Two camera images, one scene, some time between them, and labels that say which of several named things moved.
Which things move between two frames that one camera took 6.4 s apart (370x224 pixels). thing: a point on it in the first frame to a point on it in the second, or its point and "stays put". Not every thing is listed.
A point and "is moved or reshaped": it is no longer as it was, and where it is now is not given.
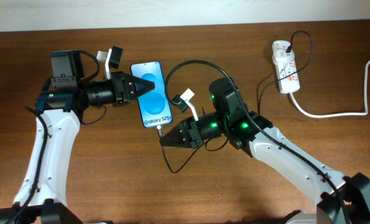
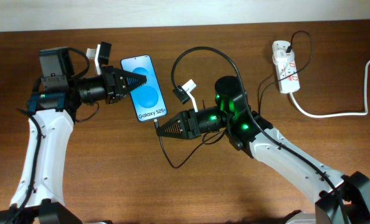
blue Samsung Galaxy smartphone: (154, 106) is moved or reshaped
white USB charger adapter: (280, 56) stays put
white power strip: (291, 83) stays put
